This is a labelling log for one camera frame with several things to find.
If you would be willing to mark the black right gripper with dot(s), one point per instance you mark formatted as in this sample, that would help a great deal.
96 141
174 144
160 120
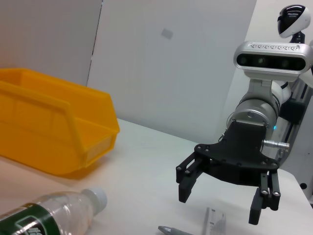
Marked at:
244 151

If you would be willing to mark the clear water bottle green label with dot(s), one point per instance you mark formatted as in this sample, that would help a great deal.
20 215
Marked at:
61 213

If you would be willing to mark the clear plastic ruler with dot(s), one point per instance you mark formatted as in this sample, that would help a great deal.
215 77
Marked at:
215 221

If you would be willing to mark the grey ballpoint pen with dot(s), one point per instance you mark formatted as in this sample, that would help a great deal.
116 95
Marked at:
171 230

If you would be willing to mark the yellow plastic storage bin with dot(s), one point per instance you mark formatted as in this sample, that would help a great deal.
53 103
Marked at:
49 127

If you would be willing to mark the white black robot head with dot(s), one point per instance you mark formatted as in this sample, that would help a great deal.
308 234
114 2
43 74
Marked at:
292 20

